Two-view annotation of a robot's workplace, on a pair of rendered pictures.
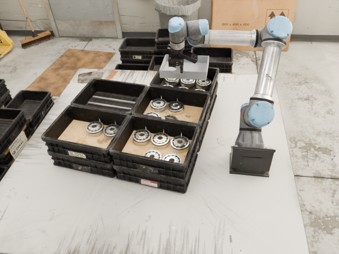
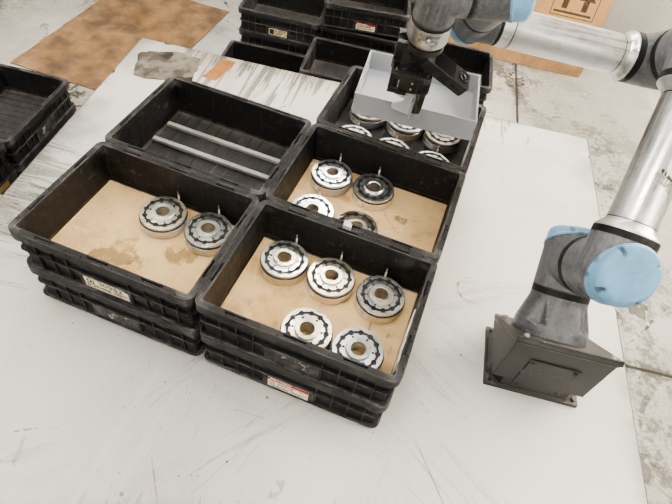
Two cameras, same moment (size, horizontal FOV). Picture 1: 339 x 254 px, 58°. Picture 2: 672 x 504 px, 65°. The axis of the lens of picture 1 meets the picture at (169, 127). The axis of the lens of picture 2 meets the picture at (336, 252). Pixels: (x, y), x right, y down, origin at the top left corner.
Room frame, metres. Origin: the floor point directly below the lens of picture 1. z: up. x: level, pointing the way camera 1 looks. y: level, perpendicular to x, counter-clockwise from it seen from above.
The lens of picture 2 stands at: (0.55, 0.15, 1.76)
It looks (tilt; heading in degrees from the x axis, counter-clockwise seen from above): 50 degrees down; 352
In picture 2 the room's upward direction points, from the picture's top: 11 degrees clockwise
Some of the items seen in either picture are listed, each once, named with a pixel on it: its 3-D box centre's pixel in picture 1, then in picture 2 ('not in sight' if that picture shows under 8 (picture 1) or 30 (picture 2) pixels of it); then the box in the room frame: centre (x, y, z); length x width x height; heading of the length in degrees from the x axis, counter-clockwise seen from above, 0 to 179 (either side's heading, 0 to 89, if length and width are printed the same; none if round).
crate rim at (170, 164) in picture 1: (155, 139); (322, 284); (1.15, 0.08, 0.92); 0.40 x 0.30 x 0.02; 70
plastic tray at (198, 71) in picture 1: (184, 66); (418, 93); (1.60, -0.12, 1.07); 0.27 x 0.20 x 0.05; 78
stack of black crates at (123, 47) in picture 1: (140, 57); (284, 35); (3.14, 0.27, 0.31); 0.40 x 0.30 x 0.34; 79
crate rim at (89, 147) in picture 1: (87, 127); (141, 215); (1.28, 0.45, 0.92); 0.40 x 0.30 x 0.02; 70
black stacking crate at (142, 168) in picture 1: (156, 146); (320, 298); (1.15, 0.08, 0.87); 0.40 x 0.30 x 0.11; 70
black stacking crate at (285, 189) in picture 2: (172, 111); (366, 203); (1.43, -0.02, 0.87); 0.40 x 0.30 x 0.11; 70
